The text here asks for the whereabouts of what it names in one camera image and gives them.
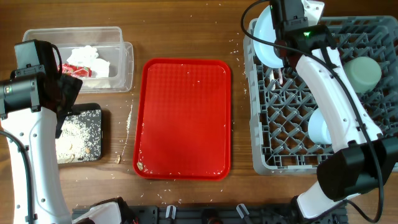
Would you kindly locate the black food waste tray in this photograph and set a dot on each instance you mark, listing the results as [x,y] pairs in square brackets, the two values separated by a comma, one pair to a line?
[84,137]

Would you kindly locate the grey dishwasher rack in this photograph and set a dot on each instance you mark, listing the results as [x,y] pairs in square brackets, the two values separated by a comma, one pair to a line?
[279,119]

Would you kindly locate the white plastic spoon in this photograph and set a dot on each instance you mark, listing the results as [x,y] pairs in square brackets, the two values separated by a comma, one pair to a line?
[272,80]

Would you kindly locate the red serving tray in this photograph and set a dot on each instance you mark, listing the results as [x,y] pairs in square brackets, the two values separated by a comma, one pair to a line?
[184,120]

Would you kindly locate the peanut on tray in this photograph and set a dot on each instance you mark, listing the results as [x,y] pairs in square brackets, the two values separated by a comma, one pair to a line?
[140,165]

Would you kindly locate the clear plastic waste bin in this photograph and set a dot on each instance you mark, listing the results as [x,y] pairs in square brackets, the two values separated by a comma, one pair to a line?
[111,47]

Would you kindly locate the white paper napkin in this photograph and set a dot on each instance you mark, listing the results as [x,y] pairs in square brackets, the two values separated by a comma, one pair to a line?
[88,56]

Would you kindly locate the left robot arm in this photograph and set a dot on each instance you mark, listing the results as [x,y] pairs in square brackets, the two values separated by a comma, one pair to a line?
[30,107]

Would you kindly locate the white plastic fork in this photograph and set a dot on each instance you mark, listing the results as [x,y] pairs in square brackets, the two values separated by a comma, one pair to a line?
[280,76]

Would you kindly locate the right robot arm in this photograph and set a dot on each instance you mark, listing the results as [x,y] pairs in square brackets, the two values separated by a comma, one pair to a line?
[363,158]

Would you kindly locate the light blue bowl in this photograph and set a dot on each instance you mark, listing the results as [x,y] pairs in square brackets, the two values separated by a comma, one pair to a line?
[317,128]

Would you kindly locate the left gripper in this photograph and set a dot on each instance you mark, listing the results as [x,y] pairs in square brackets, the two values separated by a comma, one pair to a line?
[71,86]

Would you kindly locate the red snack wrapper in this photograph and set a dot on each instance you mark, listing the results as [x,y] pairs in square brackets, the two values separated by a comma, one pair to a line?
[76,71]

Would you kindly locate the green small bowl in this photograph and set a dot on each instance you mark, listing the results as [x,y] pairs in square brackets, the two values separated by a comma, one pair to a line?
[363,73]

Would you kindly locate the peanut on table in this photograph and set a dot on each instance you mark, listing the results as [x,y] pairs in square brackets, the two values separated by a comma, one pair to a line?
[118,159]

